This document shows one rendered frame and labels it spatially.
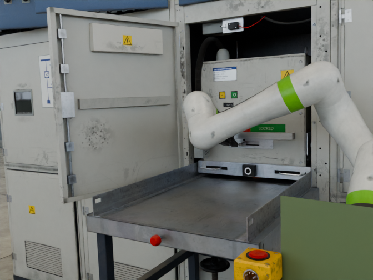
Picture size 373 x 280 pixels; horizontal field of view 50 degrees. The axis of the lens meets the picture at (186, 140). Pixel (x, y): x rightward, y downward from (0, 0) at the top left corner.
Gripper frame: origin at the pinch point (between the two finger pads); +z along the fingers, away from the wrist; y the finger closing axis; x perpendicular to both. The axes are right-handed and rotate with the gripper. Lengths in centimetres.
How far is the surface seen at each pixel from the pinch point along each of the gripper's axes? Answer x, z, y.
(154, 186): -21.9, -18.1, 28.4
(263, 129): 12.0, 3.8, -8.3
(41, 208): -132, 24, 39
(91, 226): -23, -45, 51
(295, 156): 25.6, 9.6, 1.7
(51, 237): -125, 33, 54
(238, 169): 0.1, 12.0, 8.2
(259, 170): 10.0, 12.0, 8.1
